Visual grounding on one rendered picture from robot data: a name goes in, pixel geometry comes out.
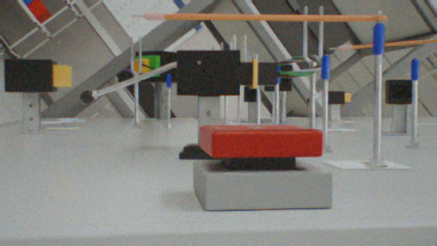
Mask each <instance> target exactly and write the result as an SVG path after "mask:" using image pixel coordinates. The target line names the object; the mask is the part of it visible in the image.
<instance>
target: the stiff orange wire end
mask: <svg viewBox="0 0 437 246"><path fill-rule="evenodd" d="M131 17H133V18H145V19H146V20H148V21H163V20H164V19H174V20H226V21H385V20H386V19H387V17H386V16H385V15H374V16H367V15H223V14H175V13H161V12H148V13H145V15H131Z"/></svg>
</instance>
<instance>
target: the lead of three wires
mask: <svg viewBox="0 0 437 246"><path fill-rule="evenodd" d="M309 59H310V60H313V61H314V62H317V63H318V65H317V66H314V67H312V68H311V69H302V70H295V71H291V72H283V71H278V72H280V77H277V78H278V79H294V78H298V77H305V76H311V75H313V74H314V73H316V72H321V57H317V56H310V57H309Z"/></svg>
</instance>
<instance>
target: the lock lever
mask: <svg viewBox="0 0 437 246"><path fill-rule="evenodd" d="M175 67H177V62H174V63H169V64H168V65H165V66H162V67H159V68H158V69H155V70H152V71H151V72H149V73H144V74H142V75H138V76H137V77H135V78H133V79H128V80H127V81H122V82H121V83H118V84H117V85H112V86H109V87H108V88H104V89H102V90H100V91H96V90H94V91H93V94H92V96H93V98H94V99H95V100H96V99H97V98H98V97H99V96H102V95H103V94H108V93H109V92H111V91H116V90H118V89H120V88H124V87H126V86H128V85H133V84H134V83H136V82H138V81H142V80H143V79H148V78H150V77H152V76H154V75H157V74H159V73H164V72H165V71H167V70H169V69H173V68H175Z"/></svg>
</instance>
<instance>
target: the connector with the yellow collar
mask: <svg viewBox="0 0 437 246"><path fill-rule="evenodd" d="M277 77H280V72H278V71H277V63H271V62H258V85H272V86H273V85H277ZM252 84H253V63H252V62H241V72H240V85H252Z"/></svg>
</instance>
